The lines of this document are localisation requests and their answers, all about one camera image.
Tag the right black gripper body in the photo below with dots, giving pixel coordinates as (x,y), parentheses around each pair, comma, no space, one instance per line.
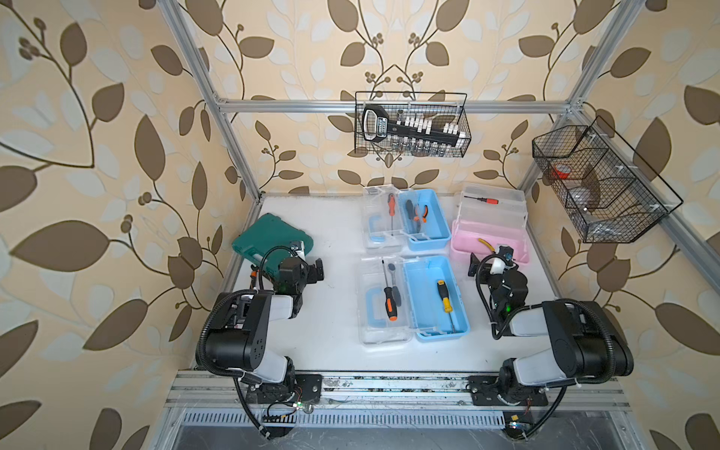
(503,256)

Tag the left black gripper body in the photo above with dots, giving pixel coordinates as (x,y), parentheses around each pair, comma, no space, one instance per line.
(314,270)

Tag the blue toolbox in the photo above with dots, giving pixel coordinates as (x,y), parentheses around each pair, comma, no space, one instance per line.
(421,315)
(434,235)

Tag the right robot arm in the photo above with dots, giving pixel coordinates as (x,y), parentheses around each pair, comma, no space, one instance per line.
(585,347)

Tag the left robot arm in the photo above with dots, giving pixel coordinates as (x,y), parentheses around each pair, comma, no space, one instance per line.
(233,341)

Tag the green tool case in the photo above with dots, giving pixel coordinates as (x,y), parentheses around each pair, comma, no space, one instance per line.
(267,232)

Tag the pink toolbox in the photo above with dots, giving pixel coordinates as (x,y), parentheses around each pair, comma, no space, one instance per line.
(503,224)

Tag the red small screwdriver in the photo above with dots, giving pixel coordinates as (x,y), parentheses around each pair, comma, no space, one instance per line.
(483,200)

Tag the orange black screwdriver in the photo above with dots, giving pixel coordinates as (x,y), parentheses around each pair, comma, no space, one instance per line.
(390,302)

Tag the orange screwdriver far box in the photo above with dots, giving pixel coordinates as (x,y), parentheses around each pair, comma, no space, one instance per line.
(391,202)

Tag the red tape roll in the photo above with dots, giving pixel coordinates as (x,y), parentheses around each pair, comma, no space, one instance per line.
(561,171)

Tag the black socket set holder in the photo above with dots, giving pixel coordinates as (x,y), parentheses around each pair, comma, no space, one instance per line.
(376,125)

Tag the yellow handled pliers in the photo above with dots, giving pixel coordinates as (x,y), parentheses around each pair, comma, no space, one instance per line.
(487,245)

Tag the yellow handled screwdriver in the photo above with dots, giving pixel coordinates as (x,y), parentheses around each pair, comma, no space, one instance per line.
(446,302)

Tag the grey handled tool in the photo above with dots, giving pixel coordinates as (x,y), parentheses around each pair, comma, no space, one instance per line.
(394,283)

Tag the right wire basket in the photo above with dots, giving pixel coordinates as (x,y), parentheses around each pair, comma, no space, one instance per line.
(616,192)

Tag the wire basket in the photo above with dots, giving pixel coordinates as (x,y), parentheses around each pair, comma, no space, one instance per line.
(616,192)
(440,107)

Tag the back wire basket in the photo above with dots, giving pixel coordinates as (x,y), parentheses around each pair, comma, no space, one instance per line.
(440,107)

